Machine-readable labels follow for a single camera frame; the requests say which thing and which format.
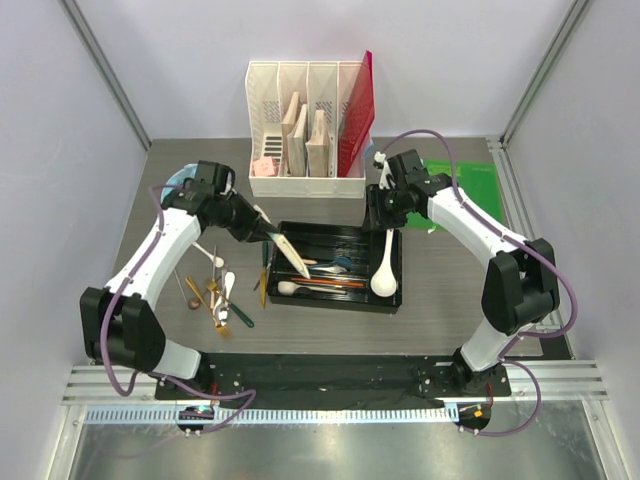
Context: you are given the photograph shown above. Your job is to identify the copper round head spoon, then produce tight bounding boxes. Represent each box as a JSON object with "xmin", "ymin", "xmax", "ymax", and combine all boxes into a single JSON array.
[{"xmin": 185, "ymin": 277, "xmax": 205, "ymax": 310}]

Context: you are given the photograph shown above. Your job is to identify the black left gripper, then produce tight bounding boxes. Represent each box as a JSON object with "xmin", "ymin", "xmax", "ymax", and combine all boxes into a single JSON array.
[{"xmin": 211, "ymin": 192, "xmax": 278, "ymax": 243}]

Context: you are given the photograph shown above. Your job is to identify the mesh zipper pouch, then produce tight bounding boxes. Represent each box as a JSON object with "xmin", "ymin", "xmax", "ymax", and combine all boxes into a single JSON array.
[{"xmin": 362, "ymin": 139, "xmax": 375, "ymax": 158}]

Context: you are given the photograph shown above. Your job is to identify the wooden board right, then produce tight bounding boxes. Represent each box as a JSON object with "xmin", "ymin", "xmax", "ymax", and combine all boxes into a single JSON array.
[{"xmin": 305, "ymin": 109, "xmax": 330, "ymax": 178}]

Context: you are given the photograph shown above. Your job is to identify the black cutlery tray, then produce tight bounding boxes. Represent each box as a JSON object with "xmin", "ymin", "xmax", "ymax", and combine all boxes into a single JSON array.
[{"xmin": 266, "ymin": 221, "xmax": 402, "ymax": 314}]

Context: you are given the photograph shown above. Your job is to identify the large white ceramic spoon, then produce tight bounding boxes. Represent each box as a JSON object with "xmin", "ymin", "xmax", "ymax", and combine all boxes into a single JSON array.
[{"xmin": 370, "ymin": 229, "xmax": 397, "ymax": 298}]

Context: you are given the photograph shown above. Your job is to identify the blue plastic spoon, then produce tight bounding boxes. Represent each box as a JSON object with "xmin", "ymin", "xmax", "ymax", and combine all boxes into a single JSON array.
[{"xmin": 309, "ymin": 256, "xmax": 352, "ymax": 273}]

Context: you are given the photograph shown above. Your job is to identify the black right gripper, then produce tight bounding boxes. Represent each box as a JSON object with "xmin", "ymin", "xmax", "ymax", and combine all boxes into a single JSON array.
[{"xmin": 363, "ymin": 183, "xmax": 410, "ymax": 232}]

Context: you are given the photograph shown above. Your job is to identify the orange chopstick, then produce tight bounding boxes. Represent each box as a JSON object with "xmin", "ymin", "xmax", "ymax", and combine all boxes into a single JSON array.
[{"xmin": 291, "ymin": 276, "xmax": 367, "ymax": 289}]

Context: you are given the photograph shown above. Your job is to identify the white thin plastic spoon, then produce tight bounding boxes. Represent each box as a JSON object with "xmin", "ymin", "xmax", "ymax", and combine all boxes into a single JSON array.
[{"xmin": 191, "ymin": 242, "xmax": 225, "ymax": 268}]

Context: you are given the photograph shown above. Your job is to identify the white file organizer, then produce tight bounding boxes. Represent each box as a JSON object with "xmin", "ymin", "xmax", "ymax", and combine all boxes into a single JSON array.
[{"xmin": 245, "ymin": 53, "xmax": 375, "ymax": 199}]

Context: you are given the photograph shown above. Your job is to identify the light blue headphones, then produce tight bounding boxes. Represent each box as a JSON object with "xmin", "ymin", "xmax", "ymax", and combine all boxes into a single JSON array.
[{"xmin": 160, "ymin": 163, "xmax": 198, "ymax": 202}]

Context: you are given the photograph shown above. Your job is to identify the green cutting mat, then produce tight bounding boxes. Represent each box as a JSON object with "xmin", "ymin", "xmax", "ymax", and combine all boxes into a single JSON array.
[{"xmin": 405, "ymin": 159, "xmax": 504, "ymax": 233}]

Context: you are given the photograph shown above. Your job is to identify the pink cube box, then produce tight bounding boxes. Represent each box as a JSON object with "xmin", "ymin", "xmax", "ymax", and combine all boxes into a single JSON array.
[{"xmin": 252, "ymin": 156, "xmax": 279, "ymax": 177}]

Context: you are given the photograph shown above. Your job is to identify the small white ceramic spoon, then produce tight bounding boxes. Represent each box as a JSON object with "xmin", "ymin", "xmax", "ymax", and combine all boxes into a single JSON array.
[{"xmin": 277, "ymin": 281, "xmax": 305, "ymax": 296}]

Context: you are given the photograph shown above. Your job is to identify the wooden board left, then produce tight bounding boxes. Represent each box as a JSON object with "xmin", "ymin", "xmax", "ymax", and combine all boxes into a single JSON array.
[{"xmin": 281, "ymin": 91, "xmax": 308, "ymax": 177}]

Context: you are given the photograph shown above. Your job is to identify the magenta plastic folder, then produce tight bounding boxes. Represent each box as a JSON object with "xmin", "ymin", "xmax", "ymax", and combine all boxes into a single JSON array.
[{"xmin": 337, "ymin": 50, "xmax": 375, "ymax": 178}]

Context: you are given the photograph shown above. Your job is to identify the green handled utensil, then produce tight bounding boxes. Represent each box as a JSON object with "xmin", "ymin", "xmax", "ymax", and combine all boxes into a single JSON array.
[{"xmin": 229, "ymin": 302, "xmax": 255, "ymax": 328}]

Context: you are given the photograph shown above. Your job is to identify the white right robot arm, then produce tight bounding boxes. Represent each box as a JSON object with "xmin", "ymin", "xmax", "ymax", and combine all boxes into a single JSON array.
[{"xmin": 362, "ymin": 150, "xmax": 559, "ymax": 395}]

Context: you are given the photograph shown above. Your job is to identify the white chopstick in tray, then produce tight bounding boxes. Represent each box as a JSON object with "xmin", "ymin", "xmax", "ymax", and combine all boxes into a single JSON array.
[{"xmin": 299, "ymin": 283, "xmax": 347, "ymax": 294}]

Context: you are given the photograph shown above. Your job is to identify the wooden board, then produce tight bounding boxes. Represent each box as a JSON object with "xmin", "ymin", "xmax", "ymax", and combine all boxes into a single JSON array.
[
  {"xmin": 305, "ymin": 109, "xmax": 330, "ymax": 178},
  {"xmin": 281, "ymin": 91, "xmax": 308, "ymax": 177}
]

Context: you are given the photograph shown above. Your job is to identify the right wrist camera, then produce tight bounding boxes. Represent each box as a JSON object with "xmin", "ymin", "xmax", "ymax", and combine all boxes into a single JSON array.
[{"xmin": 373, "ymin": 151, "xmax": 393, "ymax": 190}]

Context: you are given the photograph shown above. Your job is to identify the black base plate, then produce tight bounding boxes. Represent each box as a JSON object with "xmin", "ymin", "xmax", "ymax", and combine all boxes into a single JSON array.
[{"xmin": 186, "ymin": 353, "xmax": 511, "ymax": 400}]

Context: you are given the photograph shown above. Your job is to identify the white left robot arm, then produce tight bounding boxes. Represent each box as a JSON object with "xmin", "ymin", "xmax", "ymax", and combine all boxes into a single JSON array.
[{"xmin": 79, "ymin": 161, "xmax": 277, "ymax": 399}]

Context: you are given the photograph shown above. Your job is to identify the white cable duct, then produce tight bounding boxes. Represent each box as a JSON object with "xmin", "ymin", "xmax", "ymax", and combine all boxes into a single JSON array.
[{"xmin": 84, "ymin": 404, "xmax": 459, "ymax": 426}]

